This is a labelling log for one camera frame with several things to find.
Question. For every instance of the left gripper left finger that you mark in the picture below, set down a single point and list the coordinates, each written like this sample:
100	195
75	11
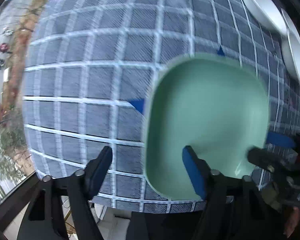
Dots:
95	172

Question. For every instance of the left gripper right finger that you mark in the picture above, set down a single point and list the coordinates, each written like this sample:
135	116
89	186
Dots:
198	171

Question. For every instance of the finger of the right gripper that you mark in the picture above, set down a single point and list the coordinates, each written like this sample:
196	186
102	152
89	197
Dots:
263	159
280	140

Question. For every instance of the green square bowl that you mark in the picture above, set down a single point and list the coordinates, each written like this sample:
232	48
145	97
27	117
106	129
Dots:
214	105

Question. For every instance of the white paper bowl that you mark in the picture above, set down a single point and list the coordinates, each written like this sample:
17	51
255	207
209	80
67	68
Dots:
267	14
290	48

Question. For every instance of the grey checkered tablecloth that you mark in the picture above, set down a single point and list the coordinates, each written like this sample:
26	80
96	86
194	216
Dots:
88	59

